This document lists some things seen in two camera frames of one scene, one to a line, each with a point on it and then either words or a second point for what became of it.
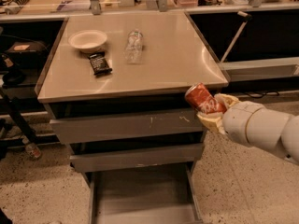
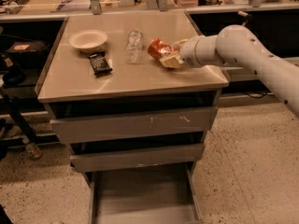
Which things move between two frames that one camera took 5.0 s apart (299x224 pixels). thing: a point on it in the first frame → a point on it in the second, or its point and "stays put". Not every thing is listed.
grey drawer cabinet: (113, 87) stays put
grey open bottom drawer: (157, 195) stays put
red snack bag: (198, 95) → (158, 48)
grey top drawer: (125, 126) stays put
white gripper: (237, 121) → (189, 53)
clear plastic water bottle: (134, 48) stays put
